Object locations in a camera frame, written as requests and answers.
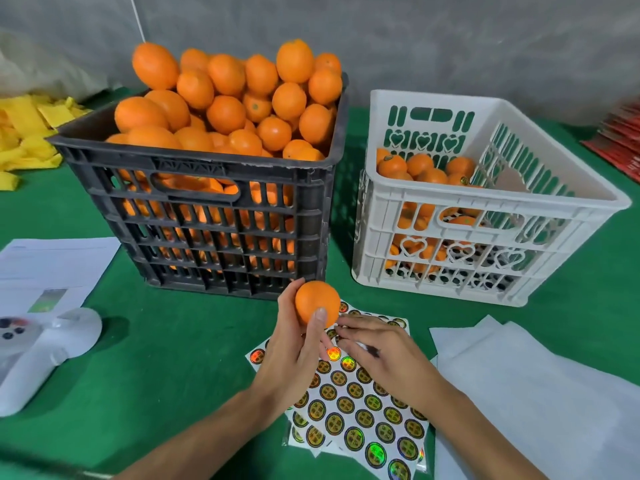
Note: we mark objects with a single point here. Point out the heap of labelled oranges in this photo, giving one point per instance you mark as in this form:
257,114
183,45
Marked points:
393,167

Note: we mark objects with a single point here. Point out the person's left hand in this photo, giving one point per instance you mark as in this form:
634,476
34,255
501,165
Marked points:
285,360

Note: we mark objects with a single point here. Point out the green felt table cover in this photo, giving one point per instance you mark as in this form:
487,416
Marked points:
170,375

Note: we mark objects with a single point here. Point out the white pole with black base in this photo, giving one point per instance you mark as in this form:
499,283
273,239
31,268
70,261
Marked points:
136,15

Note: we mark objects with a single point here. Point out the black plastic crate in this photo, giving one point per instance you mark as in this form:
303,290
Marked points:
310,185

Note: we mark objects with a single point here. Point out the person's left forearm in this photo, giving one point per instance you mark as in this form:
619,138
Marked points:
200,440

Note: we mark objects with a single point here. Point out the person's right hand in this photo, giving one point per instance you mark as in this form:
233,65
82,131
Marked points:
395,365

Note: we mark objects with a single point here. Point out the white plastic crate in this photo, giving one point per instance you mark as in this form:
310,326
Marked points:
420,96

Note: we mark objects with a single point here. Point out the pile of oranges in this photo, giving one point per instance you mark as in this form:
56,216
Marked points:
155,65

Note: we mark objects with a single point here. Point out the beige woven sack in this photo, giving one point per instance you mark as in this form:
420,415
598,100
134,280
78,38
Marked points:
50,65

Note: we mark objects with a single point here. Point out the white backing sheet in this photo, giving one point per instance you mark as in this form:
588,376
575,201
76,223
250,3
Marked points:
520,405
620,415

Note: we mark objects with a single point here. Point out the single orange fruit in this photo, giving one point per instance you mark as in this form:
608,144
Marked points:
317,302

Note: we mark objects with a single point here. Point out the white handheld controller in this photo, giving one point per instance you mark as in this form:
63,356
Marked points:
60,335

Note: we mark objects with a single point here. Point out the holographic sticker sheet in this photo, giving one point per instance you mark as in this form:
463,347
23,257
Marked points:
350,415

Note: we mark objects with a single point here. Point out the stack of red cardboard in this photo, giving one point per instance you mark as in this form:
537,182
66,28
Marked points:
620,145

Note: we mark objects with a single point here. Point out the white printed paper sheet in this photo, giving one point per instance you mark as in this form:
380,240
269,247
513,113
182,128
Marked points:
60,265

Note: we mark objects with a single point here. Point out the pile of yellow bags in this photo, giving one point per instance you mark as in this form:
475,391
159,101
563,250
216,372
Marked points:
25,125

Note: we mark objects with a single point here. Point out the person's right forearm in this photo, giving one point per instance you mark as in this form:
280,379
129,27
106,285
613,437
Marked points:
480,440

